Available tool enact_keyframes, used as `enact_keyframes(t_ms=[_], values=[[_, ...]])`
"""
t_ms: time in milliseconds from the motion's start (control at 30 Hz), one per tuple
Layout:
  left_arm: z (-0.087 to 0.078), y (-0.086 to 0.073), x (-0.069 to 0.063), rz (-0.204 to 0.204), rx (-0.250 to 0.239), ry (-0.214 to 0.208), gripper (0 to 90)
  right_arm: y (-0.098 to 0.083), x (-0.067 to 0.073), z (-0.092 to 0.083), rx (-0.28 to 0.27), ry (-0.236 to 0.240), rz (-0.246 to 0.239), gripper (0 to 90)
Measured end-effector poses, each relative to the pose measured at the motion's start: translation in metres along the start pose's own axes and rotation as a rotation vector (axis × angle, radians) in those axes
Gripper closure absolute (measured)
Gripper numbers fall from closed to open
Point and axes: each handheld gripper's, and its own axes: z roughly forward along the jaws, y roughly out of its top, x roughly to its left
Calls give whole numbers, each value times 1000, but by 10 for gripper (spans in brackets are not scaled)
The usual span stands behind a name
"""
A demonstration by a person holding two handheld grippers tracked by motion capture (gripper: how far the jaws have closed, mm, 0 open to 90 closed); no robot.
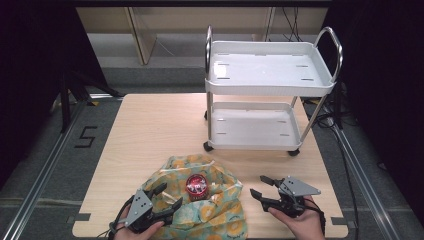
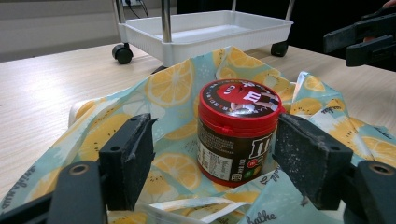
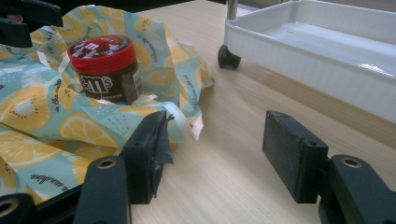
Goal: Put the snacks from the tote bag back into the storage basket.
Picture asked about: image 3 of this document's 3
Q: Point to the lemon print bag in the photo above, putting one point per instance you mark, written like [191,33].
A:
[40,109]

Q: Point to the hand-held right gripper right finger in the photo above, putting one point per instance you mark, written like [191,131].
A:
[289,158]

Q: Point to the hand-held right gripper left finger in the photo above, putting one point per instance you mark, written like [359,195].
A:
[143,161]

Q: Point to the brown candy jar red lid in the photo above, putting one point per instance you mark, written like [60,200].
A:
[107,73]

